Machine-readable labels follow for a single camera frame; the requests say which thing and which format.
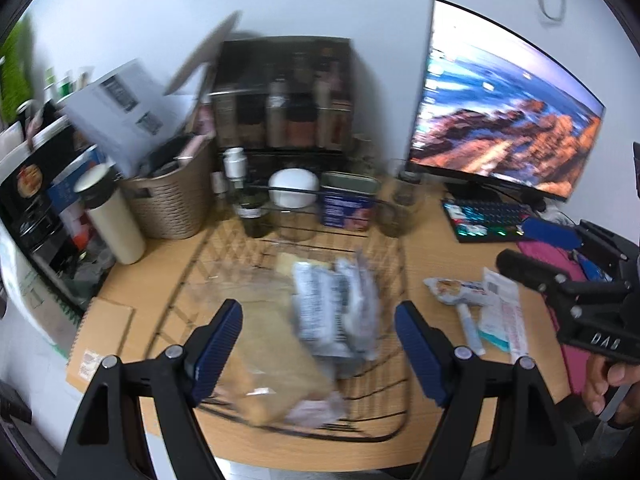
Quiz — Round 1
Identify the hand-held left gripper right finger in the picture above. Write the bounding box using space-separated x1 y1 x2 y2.
394 301 587 480

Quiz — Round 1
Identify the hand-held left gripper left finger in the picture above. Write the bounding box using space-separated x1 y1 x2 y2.
56 299 244 480

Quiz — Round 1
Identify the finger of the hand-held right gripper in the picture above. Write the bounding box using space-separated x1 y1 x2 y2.
521 216 640 282
495 249 632 307

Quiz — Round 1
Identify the brown paper packet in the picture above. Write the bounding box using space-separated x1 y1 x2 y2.
220 252 337 428

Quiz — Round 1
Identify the white teal sachet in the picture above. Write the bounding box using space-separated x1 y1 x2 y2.
476 267 530 366

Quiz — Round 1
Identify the white tube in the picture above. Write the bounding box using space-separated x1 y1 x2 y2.
454 302 486 357

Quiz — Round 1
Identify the white orange snack packet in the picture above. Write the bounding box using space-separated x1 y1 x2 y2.
423 276 494 307

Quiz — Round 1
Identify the black wire basket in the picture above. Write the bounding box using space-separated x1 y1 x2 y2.
145 200 417 443

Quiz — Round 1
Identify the grey foil packet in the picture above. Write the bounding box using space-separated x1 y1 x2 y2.
291 256 384 362

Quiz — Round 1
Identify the white round container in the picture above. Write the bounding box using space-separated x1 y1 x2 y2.
268 168 321 209

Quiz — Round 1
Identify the person's right hand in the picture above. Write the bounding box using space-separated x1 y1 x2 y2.
582 354 640 416

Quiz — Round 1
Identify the pink desk mat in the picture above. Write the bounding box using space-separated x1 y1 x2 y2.
516 239 593 397

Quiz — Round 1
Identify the backlit keyboard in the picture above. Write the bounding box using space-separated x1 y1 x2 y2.
440 198 540 245

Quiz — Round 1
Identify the small pale packet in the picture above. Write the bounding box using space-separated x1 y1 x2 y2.
287 392 347 432

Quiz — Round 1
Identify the flat cardboard box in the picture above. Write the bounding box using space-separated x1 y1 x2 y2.
65 297 136 392

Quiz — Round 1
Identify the computer monitor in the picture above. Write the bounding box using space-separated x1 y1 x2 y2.
404 0 607 211

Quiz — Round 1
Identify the dark lid glass jar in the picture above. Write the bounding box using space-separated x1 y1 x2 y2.
237 199 274 239

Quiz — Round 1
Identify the beige woven basket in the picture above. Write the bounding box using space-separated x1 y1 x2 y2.
119 132 217 241

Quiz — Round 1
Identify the white thermos bottle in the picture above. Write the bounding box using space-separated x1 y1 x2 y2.
73 163 147 266

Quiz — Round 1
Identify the blue tin can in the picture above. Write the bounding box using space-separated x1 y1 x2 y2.
319 170 379 234

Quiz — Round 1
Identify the black printed box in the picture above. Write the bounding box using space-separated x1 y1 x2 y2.
0 115 103 273

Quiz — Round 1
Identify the grey mailer bag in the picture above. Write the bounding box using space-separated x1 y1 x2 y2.
64 58 190 179

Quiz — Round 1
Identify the dark spice rack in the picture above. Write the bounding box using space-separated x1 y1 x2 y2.
209 36 357 155

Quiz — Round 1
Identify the grey flat board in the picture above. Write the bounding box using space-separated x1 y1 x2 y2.
164 10 244 97

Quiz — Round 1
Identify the green plant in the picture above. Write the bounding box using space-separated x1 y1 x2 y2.
0 14 37 128

